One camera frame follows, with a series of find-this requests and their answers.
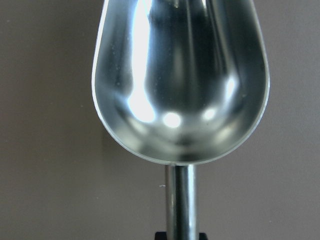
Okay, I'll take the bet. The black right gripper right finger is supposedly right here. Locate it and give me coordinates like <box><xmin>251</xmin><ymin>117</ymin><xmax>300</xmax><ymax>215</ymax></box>
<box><xmin>199</xmin><ymin>232</ymin><xmax>208</xmax><ymax>240</ymax></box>

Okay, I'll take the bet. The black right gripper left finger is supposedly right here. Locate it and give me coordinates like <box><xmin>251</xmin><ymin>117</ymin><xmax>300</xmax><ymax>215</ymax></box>
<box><xmin>154</xmin><ymin>231</ymin><xmax>166</xmax><ymax>240</ymax></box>

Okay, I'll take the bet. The silver metal ice scoop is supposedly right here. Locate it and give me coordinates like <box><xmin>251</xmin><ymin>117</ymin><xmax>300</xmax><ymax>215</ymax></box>
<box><xmin>91</xmin><ymin>0</ymin><xmax>270</xmax><ymax>240</ymax></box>

